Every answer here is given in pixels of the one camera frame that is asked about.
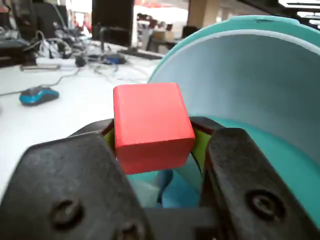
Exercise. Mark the black keyboard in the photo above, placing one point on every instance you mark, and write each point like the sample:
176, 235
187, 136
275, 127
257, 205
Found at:
140, 53

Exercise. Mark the red cube block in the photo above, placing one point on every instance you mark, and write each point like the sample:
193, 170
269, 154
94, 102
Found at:
150, 125

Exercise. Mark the small blue box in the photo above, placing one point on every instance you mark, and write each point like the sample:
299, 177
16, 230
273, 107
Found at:
113, 59

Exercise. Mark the black computer monitor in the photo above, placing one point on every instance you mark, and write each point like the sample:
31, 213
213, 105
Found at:
112, 20

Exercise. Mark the blue and black computer mouse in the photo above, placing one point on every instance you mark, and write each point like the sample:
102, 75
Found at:
37, 96

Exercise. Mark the teal animal-shaped bin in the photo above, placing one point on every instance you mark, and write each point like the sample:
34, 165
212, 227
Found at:
250, 82

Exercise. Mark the cardboard box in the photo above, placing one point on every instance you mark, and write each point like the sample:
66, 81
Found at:
162, 35

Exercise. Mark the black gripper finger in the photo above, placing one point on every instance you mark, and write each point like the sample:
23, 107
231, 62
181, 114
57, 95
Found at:
62, 180
245, 175

